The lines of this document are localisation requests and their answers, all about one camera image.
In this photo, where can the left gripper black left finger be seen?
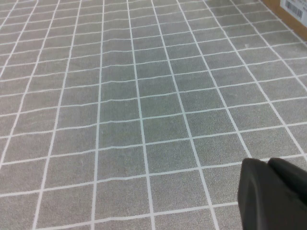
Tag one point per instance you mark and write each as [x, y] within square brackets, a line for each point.
[261, 203]

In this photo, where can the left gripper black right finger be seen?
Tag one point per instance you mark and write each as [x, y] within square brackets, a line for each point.
[291, 177]

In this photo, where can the brown cardboard shoe box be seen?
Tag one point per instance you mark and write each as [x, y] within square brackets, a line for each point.
[274, 9]

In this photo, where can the gray white-grid tablecloth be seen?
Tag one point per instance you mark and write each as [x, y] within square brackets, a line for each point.
[134, 115]

